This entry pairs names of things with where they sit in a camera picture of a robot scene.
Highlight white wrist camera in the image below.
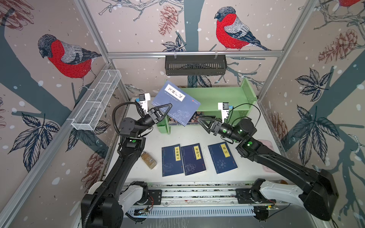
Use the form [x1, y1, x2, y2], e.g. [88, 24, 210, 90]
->
[218, 102, 231, 123]
[136, 93, 151, 113]

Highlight spice jar brown contents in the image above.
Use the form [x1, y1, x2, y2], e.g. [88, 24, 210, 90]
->
[141, 152, 157, 170]

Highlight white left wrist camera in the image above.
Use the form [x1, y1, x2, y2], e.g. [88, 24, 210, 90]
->
[136, 93, 151, 113]

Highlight green wooden shelf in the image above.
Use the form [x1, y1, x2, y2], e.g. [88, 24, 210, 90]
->
[162, 77, 259, 135]

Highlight black hanging basket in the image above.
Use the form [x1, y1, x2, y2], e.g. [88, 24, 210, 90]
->
[165, 55, 227, 76]

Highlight colourful illustrated large book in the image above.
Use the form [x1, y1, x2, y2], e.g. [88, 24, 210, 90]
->
[168, 112, 204, 126]

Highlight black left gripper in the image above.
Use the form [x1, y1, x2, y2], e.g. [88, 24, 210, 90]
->
[136, 105, 171, 138]

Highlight green plastic hanging bin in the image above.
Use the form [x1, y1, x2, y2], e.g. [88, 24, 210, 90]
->
[156, 122, 168, 134]

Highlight blue book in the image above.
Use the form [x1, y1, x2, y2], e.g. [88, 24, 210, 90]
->
[181, 143, 206, 176]
[208, 142, 238, 174]
[162, 144, 184, 177]
[151, 81, 201, 126]

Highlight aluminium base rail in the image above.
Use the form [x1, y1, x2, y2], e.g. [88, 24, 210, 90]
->
[127, 181, 286, 219]

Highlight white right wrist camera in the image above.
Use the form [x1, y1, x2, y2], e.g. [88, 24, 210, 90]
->
[218, 102, 231, 123]

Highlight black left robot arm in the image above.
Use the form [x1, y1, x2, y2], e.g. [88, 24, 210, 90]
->
[81, 102, 172, 228]

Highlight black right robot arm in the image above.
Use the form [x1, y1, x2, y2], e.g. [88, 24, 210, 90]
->
[198, 116, 339, 221]

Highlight white cup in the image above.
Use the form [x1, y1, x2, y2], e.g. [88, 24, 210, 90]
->
[88, 181, 103, 195]

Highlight white wire mesh basket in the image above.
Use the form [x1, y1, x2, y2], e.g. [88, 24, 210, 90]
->
[71, 69, 121, 131]

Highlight pink phone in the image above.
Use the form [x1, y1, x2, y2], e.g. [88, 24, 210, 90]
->
[258, 139, 277, 173]

